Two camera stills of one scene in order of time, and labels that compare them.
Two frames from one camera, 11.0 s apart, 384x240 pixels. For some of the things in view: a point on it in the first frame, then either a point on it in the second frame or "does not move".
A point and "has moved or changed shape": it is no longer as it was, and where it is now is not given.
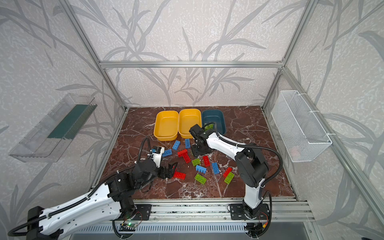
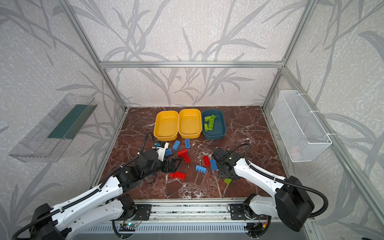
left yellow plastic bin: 166,126 does not move
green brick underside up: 196,162 has moved or changed shape
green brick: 229,178 does not move
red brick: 206,161 does not move
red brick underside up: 186,157 does not move
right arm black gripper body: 199,147 → 222,167
